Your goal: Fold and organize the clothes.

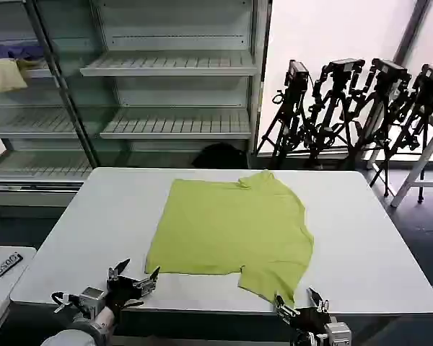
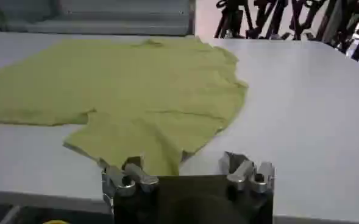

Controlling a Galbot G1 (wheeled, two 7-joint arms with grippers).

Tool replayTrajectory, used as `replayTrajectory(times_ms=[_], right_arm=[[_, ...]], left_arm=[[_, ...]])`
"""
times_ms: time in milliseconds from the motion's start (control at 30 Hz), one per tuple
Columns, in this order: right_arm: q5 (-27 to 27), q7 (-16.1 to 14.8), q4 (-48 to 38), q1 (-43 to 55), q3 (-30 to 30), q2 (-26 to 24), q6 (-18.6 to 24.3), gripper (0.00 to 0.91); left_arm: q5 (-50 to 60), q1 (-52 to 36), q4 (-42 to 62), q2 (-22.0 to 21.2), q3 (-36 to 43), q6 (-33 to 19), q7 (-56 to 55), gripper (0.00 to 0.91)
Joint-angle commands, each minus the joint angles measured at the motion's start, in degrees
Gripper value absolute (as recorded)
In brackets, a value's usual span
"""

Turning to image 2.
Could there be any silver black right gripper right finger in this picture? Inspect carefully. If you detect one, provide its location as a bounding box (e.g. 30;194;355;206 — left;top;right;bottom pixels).
219;151;276;194

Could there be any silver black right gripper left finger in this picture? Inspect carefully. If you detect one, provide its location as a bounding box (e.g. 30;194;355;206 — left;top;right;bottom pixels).
101;156;160;198

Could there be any yellow-green shirt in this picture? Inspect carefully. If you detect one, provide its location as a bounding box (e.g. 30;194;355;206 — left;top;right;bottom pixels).
0;35;249;177

